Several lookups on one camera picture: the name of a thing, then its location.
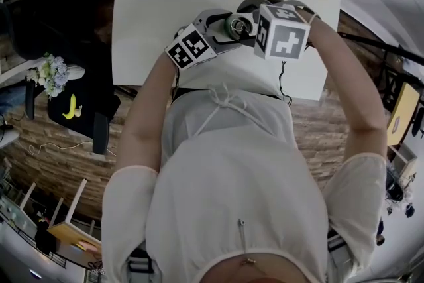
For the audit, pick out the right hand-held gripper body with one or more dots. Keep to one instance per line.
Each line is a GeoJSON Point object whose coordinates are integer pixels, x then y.
{"type": "Point", "coordinates": [285, 39]}

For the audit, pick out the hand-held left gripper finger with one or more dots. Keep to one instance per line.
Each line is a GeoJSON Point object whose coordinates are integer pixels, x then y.
{"type": "Point", "coordinates": [228, 46]}
{"type": "Point", "coordinates": [212, 14]}

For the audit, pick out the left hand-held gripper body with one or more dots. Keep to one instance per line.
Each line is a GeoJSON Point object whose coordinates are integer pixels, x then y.
{"type": "Point", "coordinates": [190, 48]}

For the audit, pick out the person's right forearm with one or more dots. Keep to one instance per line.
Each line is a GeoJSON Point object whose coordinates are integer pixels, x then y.
{"type": "Point", "coordinates": [351, 92]}

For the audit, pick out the person's left forearm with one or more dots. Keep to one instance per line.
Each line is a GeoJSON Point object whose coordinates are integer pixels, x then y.
{"type": "Point", "coordinates": [145, 116]}

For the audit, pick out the person's black trousers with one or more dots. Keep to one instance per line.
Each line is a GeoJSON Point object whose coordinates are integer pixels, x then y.
{"type": "Point", "coordinates": [189, 92]}

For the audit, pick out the black metal table base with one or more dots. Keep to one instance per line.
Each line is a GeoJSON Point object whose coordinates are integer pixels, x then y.
{"type": "Point", "coordinates": [381, 46]}

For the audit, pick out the black mesh office chair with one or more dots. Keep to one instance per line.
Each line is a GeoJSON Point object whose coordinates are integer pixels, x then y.
{"type": "Point", "coordinates": [89, 99]}

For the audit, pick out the small beige toy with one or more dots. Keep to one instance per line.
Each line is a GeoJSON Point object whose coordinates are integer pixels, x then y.
{"type": "Point", "coordinates": [79, 111]}

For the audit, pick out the person in white shirt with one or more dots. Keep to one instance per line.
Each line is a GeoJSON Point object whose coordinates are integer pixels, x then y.
{"type": "Point", "coordinates": [232, 175]}

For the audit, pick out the yellow banana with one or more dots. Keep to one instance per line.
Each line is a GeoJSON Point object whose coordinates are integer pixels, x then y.
{"type": "Point", "coordinates": [71, 109]}

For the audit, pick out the flower bouquet in white vase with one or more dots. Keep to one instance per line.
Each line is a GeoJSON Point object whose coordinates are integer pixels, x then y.
{"type": "Point", "coordinates": [54, 74]}

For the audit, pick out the white rounded device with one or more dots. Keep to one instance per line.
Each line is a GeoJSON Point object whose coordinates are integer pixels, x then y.
{"type": "Point", "coordinates": [8, 136]}

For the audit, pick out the yellow table with white legs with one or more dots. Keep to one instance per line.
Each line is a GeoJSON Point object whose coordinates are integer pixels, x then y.
{"type": "Point", "coordinates": [71, 233]}

